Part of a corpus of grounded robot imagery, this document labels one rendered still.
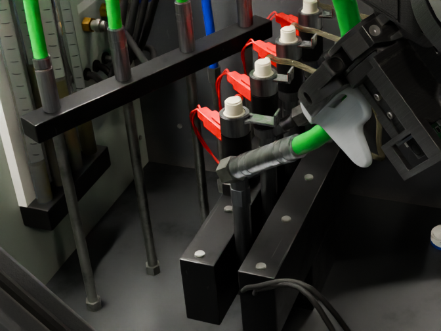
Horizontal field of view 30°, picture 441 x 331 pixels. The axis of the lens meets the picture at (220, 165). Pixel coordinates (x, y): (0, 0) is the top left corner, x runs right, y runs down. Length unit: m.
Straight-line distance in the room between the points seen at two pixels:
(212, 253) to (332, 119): 0.34
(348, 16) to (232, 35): 0.47
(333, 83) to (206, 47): 0.50
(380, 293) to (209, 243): 0.25
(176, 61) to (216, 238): 0.21
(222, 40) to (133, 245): 0.30
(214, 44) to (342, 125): 0.46
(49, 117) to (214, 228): 0.20
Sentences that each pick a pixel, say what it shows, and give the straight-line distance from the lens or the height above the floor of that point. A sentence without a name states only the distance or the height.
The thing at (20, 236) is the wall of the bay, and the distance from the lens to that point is 0.99.
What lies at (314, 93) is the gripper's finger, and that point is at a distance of 0.46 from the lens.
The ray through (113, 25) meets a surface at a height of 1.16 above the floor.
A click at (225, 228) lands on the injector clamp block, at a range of 0.85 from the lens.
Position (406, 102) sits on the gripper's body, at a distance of 0.42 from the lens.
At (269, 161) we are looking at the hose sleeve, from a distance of 0.61.
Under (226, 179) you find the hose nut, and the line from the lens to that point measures 0.65.
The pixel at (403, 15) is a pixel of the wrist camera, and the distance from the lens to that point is 0.41.
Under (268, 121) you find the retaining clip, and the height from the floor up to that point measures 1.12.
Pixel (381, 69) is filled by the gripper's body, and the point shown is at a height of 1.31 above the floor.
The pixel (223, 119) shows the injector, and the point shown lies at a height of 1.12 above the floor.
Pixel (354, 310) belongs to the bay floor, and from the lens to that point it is 0.97.
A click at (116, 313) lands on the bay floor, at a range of 0.99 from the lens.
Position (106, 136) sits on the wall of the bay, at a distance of 1.13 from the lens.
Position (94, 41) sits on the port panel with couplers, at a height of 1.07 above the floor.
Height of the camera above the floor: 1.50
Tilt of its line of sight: 33 degrees down
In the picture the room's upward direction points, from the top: 5 degrees counter-clockwise
